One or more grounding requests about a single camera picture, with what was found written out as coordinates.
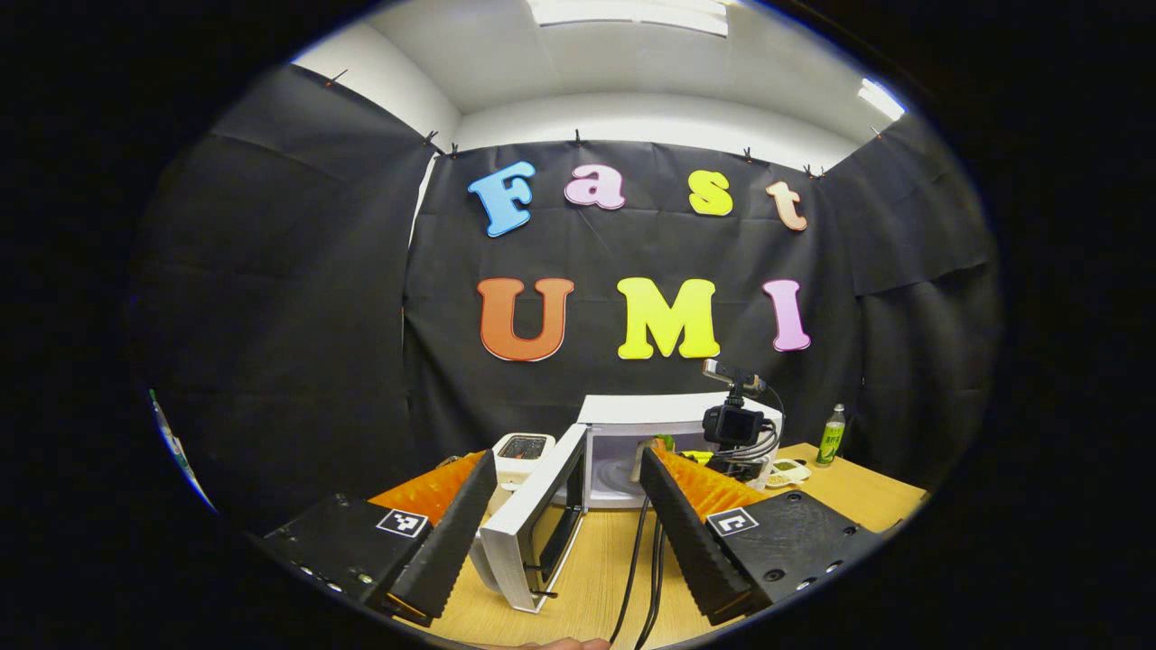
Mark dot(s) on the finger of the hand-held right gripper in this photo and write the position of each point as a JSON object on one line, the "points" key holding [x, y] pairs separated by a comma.
{"points": [[695, 457]]}

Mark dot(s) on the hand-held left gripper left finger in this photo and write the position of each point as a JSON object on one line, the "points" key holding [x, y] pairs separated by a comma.
{"points": [[452, 533]]}

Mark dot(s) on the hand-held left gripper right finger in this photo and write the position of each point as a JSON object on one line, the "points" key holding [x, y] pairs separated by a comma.
{"points": [[686, 542]]}

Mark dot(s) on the white microwave oven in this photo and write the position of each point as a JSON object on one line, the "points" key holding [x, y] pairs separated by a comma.
{"points": [[528, 519]]}

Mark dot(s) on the small dish of snacks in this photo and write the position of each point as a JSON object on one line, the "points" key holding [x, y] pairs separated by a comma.
{"points": [[787, 473]]}

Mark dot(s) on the white toaster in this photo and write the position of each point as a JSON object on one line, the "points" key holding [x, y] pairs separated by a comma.
{"points": [[524, 467]]}

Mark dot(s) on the green drink bottle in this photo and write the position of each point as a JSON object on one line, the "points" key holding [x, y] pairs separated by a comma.
{"points": [[831, 438]]}

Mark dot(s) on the black backdrop cloth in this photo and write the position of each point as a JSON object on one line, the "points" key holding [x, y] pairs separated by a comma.
{"points": [[271, 271]]}

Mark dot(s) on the small ceiling light panel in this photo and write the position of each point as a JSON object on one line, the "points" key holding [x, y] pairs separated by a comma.
{"points": [[882, 99]]}

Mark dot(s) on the long ceiling light panel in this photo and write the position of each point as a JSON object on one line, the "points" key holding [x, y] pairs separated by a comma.
{"points": [[632, 13]]}

